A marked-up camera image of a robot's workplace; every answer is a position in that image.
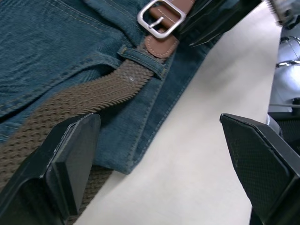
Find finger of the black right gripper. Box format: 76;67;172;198
177;0;226;36
189;0;261;47

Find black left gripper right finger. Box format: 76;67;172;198
219;113;300;225

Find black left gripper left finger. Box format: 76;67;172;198
0;112;102;225

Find brown braided belt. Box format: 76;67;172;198
0;0;197;225

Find blue denim shorts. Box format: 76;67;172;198
0;0;227;176

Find dark ribbed robot part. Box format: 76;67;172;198
266;0;300;27

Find silver robot torso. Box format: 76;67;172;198
266;22;300;150

